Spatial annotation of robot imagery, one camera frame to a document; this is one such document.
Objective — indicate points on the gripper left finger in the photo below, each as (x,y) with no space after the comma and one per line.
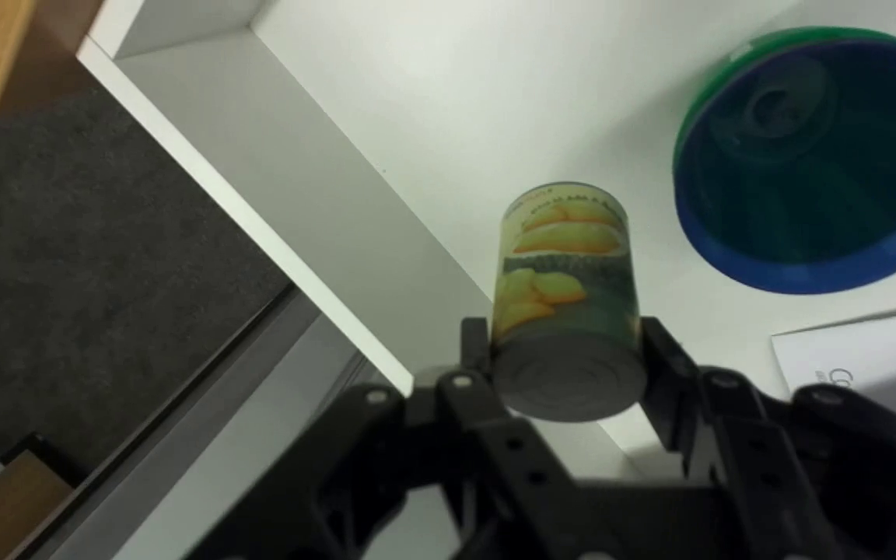
(487,435)

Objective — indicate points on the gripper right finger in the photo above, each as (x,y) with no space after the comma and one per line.
(775,459)

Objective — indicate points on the tin can with fruit label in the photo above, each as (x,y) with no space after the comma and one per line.
(568,311)

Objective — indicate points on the white printed paper sheet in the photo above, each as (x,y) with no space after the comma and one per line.
(868,358)

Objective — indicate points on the blue plastic bowl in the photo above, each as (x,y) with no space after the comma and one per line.
(813,194)

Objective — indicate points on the green plastic bowl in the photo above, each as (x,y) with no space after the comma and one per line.
(736,66)

